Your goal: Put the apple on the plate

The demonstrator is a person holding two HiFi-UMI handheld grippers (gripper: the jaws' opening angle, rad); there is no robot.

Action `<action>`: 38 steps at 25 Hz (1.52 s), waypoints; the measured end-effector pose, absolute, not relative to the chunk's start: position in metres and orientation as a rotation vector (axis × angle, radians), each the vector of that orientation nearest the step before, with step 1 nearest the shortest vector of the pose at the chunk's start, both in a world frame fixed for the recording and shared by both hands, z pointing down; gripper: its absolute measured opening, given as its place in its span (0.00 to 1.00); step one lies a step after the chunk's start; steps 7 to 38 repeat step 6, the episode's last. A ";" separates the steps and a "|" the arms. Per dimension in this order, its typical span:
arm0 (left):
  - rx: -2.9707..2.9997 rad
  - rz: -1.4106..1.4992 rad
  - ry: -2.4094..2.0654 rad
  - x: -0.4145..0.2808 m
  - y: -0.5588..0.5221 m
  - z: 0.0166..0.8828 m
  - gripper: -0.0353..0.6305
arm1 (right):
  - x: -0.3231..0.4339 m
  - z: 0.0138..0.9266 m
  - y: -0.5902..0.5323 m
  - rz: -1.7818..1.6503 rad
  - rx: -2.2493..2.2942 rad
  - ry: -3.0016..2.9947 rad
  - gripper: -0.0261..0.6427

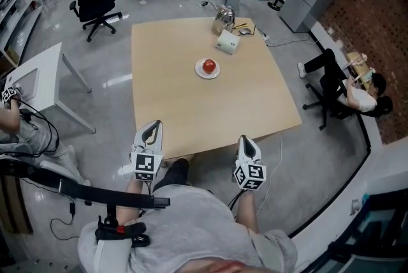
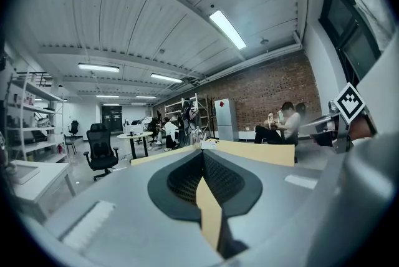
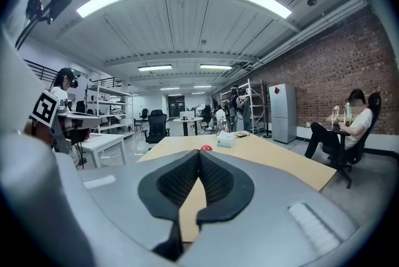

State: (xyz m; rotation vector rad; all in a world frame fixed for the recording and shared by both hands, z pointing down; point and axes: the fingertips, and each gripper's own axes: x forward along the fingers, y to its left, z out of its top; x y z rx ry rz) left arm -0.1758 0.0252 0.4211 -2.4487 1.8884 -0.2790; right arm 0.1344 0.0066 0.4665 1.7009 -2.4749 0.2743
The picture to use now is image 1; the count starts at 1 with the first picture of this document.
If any black swivel chair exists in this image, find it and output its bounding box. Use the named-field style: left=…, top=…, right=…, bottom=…
left=302, top=76, right=393, bottom=131

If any white plate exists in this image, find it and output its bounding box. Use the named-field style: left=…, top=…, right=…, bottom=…
left=194, top=57, right=221, bottom=80

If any white tissue box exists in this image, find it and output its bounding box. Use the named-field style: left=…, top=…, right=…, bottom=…
left=216, top=29, right=241, bottom=56

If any red apple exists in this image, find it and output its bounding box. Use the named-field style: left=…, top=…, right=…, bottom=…
left=202, top=59, right=217, bottom=75

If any white desk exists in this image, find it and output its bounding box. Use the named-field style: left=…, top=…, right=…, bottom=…
left=5, top=41, right=97, bottom=136

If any person's right forearm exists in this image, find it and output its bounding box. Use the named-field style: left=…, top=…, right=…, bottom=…
left=235, top=188, right=259, bottom=234

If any person's black trouser leg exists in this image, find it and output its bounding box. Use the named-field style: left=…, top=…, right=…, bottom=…
left=152, top=158, right=191, bottom=193

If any person's grey shirt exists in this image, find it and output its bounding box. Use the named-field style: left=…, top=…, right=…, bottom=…
left=77, top=184, right=299, bottom=273

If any person's left forearm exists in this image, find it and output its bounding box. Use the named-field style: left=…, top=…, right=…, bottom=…
left=115, top=178, right=151, bottom=230

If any black support bar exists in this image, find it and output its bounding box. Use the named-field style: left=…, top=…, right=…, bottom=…
left=0, top=155, right=171, bottom=249

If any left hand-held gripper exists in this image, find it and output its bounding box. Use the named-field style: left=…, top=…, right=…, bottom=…
left=129, top=120, right=165, bottom=183

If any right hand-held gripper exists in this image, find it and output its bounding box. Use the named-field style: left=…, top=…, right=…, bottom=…
left=233, top=135, right=267, bottom=191

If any shiny metal kettle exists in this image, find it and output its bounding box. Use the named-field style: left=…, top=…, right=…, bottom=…
left=211, top=4, right=237, bottom=37

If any white shelf unit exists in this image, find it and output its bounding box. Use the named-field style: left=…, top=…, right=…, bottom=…
left=0, top=0, right=44, bottom=70

